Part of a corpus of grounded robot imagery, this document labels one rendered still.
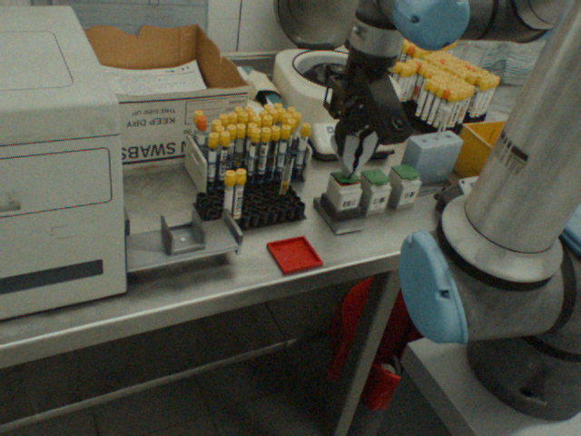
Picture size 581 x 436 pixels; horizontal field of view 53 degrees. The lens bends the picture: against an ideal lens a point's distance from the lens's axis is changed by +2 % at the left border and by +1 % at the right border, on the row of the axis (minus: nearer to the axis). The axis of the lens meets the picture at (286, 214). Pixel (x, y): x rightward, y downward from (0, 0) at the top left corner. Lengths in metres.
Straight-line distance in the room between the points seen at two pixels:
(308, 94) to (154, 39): 0.35
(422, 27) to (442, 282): 0.30
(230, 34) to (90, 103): 0.79
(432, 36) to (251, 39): 0.77
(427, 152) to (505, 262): 0.56
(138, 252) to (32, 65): 0.28
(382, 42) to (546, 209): 0.40
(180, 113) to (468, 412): 0.65
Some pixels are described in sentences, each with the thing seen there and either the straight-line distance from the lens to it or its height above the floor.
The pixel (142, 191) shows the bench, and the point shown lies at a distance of 1.01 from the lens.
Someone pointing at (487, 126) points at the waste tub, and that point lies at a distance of 1.24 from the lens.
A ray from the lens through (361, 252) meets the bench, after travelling 0.95.
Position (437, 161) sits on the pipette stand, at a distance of 1.12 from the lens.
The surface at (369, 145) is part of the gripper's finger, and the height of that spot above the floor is 1.03.
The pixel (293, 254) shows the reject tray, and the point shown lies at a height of 0.88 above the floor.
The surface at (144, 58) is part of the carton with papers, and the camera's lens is 1.28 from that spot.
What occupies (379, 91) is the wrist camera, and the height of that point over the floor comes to 1.13.
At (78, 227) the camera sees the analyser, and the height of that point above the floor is 1.01.
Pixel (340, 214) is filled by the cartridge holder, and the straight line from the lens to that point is 0.97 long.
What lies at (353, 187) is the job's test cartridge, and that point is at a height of 0.95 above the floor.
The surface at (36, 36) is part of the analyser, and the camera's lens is 0.79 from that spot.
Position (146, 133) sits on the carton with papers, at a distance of 1.03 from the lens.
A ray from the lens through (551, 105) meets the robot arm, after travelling 0.48.
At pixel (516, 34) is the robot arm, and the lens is 0.79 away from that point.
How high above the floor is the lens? 1.47
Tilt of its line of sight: 37 degrees down
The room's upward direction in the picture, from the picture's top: 10 degrees clockwise
